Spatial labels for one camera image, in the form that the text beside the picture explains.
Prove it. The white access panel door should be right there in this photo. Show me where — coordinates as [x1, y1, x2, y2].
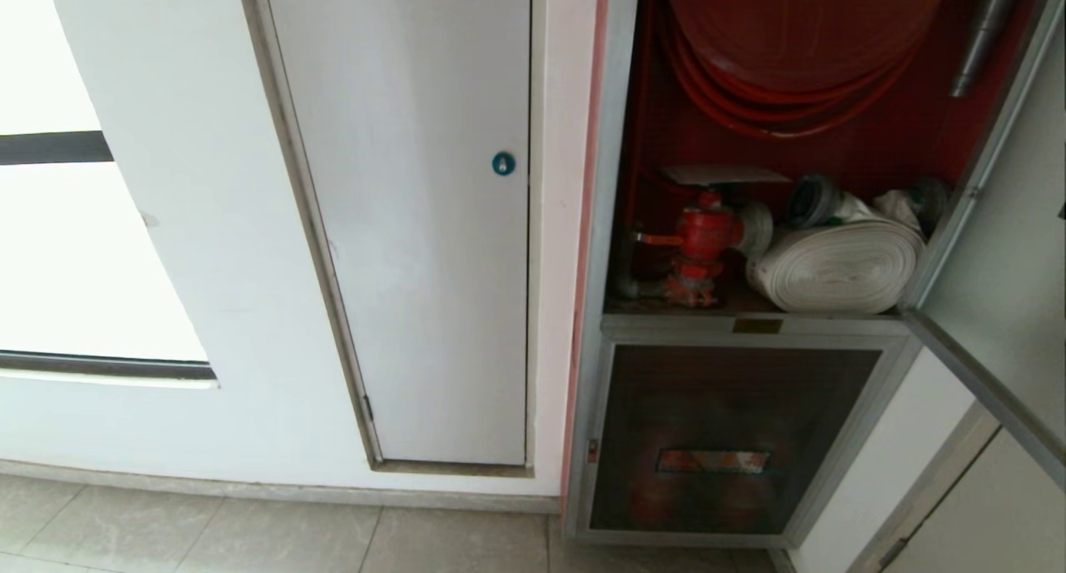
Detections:
[265, 0, 532, 467]

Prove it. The fire hydrant cabinet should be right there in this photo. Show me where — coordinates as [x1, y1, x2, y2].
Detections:
[562, 0, 1066, 551]

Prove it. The red fire hydrant valve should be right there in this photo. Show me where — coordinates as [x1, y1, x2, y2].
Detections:
[635, 189, 747, 309]

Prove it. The glass lower cabinet door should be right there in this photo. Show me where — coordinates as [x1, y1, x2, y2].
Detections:
[577, 336, 915, 547]

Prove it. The open metal cabinet door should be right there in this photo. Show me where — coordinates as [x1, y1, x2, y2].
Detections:
[902, 0, 1066, 492]

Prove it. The window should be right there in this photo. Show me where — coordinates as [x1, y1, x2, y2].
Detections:
[0, 0, 219, 382]

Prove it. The rolled white fire hose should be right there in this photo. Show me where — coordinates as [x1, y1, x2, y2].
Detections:
[746, 217, 927, 315]

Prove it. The red hose reel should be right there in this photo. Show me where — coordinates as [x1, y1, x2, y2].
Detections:
[662, 0, 957, 141]

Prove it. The metal hose nozzle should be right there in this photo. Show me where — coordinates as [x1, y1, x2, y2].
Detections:
[950, 0, 1026, 99]

